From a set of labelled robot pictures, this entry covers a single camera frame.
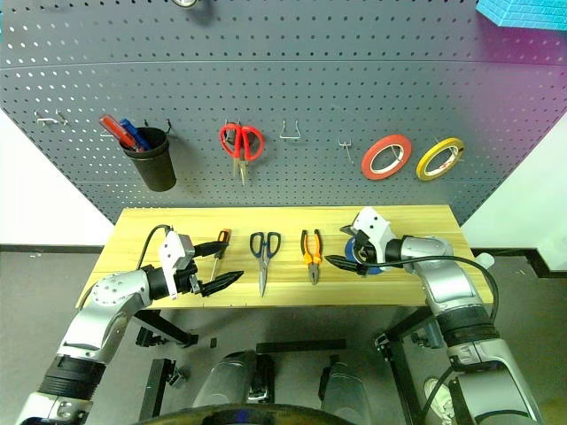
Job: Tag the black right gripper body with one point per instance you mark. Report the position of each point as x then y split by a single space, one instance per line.
368 246

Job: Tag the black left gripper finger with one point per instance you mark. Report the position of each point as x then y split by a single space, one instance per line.
210 249
223 281

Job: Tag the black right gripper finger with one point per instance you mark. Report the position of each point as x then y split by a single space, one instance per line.
343 263
349 230

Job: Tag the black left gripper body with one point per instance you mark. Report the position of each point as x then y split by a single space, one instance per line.
191 281

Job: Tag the blue tape roll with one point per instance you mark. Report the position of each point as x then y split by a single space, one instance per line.
352 248

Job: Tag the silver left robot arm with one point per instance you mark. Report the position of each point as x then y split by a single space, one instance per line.
102 310

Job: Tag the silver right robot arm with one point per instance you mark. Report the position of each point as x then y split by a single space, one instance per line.
460 301

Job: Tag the black metal table leg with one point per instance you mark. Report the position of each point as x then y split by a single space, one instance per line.
166 327
401 354

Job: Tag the red tape roll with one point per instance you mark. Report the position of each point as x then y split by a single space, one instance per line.
386 156

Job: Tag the small silver peg hook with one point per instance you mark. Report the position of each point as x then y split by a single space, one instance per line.
346 147

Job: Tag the black table crossbar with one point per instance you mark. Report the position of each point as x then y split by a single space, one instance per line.
301 345

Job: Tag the grey robot leg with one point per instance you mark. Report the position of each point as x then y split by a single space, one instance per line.
343 385
235 380

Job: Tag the black plastic cup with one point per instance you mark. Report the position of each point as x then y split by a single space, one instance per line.
153 164

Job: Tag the yellow tape roll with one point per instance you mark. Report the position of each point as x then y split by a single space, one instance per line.
439 159

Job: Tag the black table foot bar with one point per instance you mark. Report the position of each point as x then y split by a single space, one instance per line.
155 389

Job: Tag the white round object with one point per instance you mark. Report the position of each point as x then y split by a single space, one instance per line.
485 260

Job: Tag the dark rounded robot torso edge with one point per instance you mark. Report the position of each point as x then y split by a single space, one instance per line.
266 416

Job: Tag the grey perforated pegboard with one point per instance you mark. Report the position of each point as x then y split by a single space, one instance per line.
310 88

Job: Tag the white shoe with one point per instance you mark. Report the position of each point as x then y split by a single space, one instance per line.
436 396

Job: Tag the silver double peg hook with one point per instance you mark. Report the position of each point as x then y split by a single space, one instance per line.
49 119

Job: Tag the round metal object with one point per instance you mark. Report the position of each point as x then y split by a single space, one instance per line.
185 2

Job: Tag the blue foam block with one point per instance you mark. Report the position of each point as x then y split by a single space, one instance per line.
522 12

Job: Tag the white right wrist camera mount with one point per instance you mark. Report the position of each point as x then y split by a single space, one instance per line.
374 226

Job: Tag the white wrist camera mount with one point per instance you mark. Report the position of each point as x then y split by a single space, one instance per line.
170 257
374 226

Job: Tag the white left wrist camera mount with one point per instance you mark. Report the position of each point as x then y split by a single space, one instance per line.
170 257

